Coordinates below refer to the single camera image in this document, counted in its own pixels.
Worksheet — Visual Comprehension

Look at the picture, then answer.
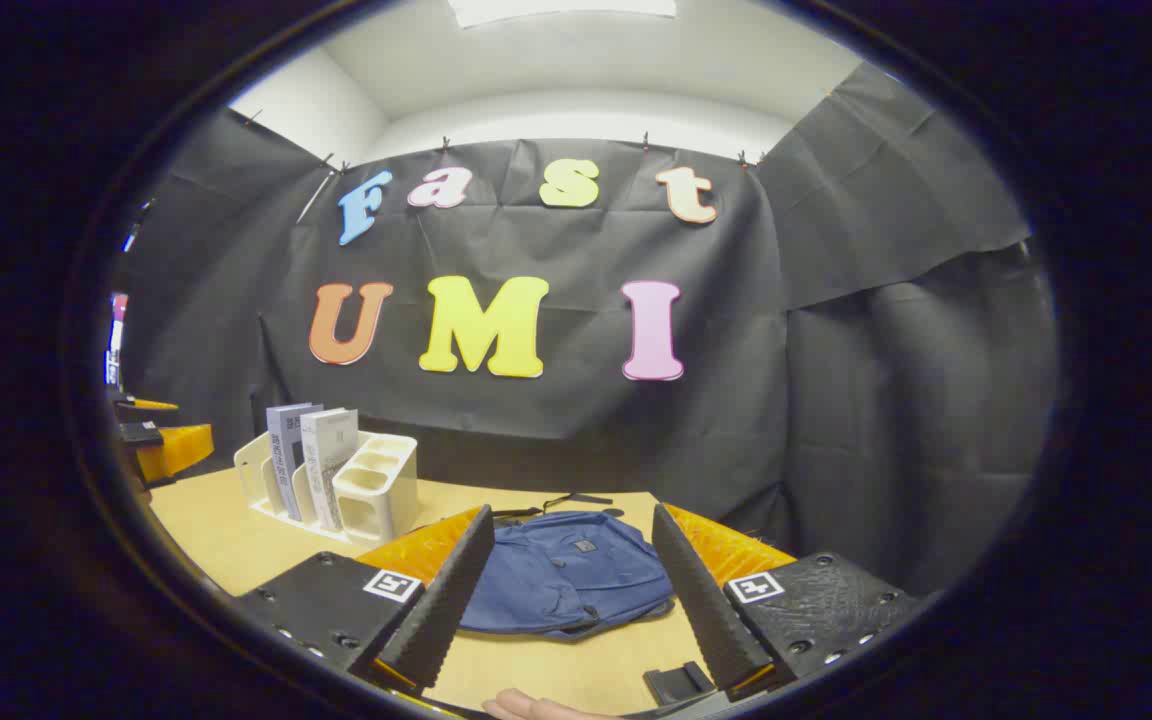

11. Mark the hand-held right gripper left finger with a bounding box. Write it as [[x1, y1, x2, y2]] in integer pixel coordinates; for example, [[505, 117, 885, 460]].
[[236, 505, 495, 698]]

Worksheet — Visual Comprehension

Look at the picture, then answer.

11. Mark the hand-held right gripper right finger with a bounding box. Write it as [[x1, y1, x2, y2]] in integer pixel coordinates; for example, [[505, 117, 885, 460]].
[[651, 502, 922, 701]]

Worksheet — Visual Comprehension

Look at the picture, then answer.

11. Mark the blue schoolbag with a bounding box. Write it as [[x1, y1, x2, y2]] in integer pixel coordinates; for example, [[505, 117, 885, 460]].
[[459, 492, 677, 641]]

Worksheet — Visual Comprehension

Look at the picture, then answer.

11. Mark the white plastic bookshelf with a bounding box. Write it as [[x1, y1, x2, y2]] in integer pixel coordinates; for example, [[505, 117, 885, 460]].
[[233, 408, 420, 544]]

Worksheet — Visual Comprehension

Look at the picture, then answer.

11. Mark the white cover book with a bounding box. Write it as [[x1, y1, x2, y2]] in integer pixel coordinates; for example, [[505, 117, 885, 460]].
[[299, 408, 360, 531]]

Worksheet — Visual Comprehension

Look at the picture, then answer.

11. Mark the computer monitor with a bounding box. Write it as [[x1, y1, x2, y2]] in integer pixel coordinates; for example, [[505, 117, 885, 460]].
[[104, 290, 129, 389]]

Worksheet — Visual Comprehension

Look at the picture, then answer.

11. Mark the black backdrop cloth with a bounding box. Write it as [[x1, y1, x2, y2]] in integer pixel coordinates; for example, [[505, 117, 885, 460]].
[[121, 62, 1057, 601]]

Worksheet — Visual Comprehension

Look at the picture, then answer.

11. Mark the thin white strip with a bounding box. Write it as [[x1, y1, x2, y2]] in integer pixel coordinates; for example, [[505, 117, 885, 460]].
[[296, 172, 335, 225]]

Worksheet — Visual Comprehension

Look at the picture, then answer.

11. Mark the ceiling light panel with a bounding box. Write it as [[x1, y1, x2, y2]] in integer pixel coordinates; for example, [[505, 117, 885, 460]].
[[448, 0, 679, 29]]

